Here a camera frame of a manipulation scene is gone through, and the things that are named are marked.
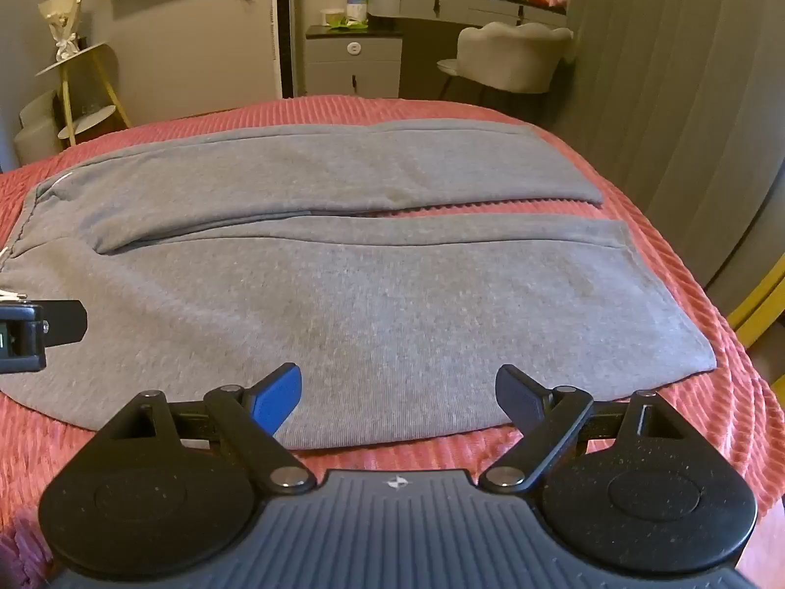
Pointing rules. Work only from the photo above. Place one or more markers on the yellow furniture frame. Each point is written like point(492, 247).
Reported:
point(760, 313)

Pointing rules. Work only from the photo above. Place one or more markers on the green packet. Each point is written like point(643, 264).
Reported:
point(346, 25)

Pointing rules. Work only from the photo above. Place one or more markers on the beige round stool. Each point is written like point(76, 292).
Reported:
point(37, 135)

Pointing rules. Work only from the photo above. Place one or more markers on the white round container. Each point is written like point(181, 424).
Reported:
point(332, 16)

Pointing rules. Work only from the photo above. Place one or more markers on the purple fuzzy cloth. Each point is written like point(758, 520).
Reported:
point(18, 555)

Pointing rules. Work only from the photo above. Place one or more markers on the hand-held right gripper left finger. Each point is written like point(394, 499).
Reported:
point(277, 400)

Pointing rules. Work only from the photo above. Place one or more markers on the grey hooded sweatshirt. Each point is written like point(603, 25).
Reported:
point(368, 294)

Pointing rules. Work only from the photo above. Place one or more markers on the pink ribbed blanket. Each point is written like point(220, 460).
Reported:
point(705, 270)

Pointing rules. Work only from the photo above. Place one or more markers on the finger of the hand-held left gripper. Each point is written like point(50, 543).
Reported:
point(64, 322)

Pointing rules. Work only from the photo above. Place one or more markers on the white tower fan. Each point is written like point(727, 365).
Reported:
point(285, 24)

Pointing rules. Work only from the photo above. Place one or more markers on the blue and white box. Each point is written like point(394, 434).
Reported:
point(357, 3)

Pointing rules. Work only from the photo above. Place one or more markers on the cream wrapped flower bouquet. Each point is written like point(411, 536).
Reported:
point(61, 12)

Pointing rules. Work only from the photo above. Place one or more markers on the beige shell-back chair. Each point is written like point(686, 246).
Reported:
point(515, 55)

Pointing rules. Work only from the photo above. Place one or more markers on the round yellow-legged side table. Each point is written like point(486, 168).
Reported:
point(76, 58)

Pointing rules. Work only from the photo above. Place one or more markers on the grey nightstand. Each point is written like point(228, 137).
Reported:
point(352, 67)

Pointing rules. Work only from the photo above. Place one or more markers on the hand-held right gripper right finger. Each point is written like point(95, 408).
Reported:
point(516, 402)

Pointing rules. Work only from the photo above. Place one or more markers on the grey vanity dresser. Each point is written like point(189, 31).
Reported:
point(466, 6)

